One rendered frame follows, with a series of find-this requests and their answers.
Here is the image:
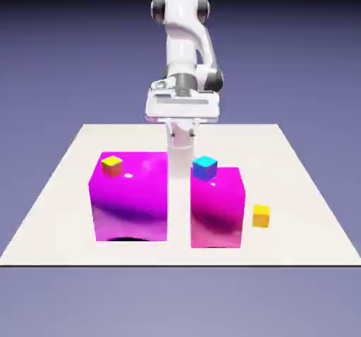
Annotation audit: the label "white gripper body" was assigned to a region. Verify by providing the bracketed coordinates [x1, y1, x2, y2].
[145, 87, 221, 124]

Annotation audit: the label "large magenta box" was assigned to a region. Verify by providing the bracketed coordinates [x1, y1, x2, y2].
[87, 151, 169, 243]
[190, 166, 247, 250]

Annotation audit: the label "small yellow cube orange sides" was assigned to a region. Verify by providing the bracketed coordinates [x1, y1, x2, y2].
[100, 155, 124, 179]

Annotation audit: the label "small cyan blue cube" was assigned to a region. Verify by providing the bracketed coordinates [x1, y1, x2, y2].
[192, 155, 219, 182]

